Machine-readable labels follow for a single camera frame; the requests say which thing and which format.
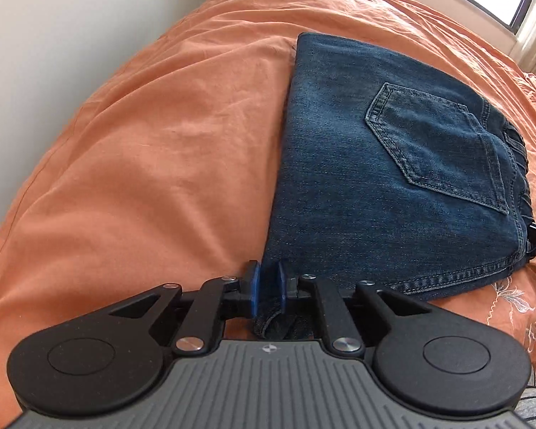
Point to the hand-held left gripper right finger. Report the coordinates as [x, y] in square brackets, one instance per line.
[280, 291]

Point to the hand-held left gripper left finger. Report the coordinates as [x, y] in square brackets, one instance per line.
[253, 292]

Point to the blue denim pants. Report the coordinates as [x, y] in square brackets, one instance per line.
[384, 178]

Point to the orange bed cover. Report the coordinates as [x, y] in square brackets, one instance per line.
[161, 143]

